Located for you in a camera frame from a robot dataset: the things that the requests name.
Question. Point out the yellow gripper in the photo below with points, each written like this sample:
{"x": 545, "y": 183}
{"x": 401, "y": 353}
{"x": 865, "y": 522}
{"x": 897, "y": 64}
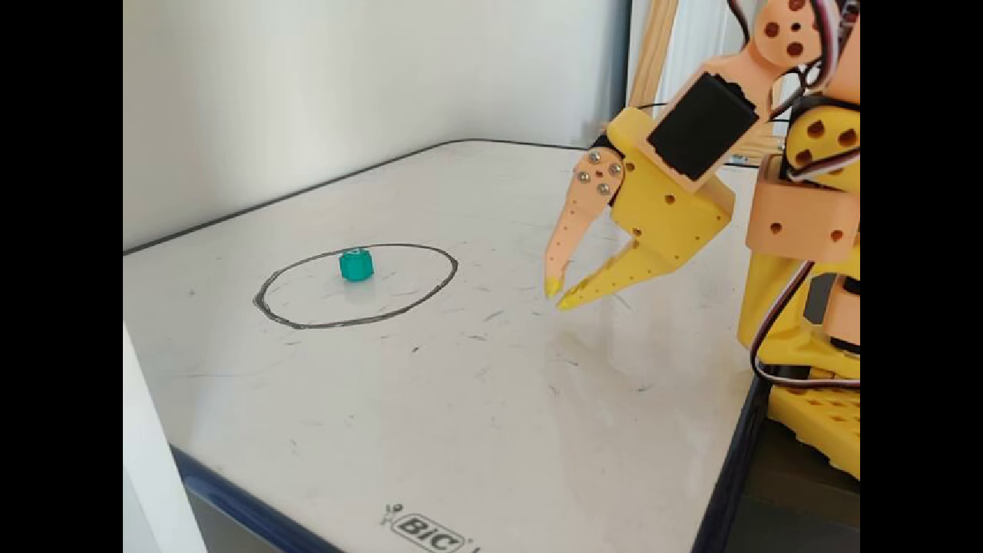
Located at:
{"x": 666, "y": 223}

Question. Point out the small green cube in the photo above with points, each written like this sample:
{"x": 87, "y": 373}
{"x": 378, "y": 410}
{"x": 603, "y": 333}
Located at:
{"x": 356, "y": 266}

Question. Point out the yellow and peach robot arm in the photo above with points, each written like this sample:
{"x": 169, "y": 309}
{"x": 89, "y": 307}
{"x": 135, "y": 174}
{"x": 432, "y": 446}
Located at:
{"x": 799, "y": 215}

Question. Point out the yellow perforated robot base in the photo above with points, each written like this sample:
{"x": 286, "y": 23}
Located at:
{"x": 825, "y": 426}

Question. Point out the white dry-erase board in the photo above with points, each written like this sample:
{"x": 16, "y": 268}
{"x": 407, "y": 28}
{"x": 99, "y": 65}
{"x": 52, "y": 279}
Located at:
{"x": 476, "y": 399}

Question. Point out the white upright panel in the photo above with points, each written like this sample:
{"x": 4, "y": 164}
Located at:
{"x": 153, "y": 461}

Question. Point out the light wooden frame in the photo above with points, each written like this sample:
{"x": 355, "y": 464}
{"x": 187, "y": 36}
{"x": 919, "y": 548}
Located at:
{"x": 653, "y": 54}

